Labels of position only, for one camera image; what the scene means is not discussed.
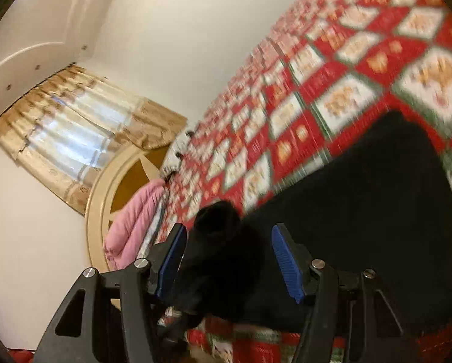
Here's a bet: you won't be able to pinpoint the grey patterned pillow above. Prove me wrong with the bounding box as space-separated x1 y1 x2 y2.
136 189 169 259

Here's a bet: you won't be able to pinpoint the red christmas patchwork bedspread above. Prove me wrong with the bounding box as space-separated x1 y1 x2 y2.
158 0 452 362

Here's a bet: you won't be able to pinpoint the cream round headboard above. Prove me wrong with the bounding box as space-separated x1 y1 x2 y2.
85 144 169 273

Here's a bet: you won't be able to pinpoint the black pants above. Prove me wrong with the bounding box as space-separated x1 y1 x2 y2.
169 112 452 333

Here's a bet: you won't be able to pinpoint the beige window curtain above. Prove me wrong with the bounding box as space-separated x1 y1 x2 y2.
0 65 188 214

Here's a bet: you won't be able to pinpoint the white patterned pillow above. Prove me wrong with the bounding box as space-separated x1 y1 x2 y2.
159 128 194 179

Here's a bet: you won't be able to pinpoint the folded pink blanket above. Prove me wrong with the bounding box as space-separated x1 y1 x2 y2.
103 179 165 270

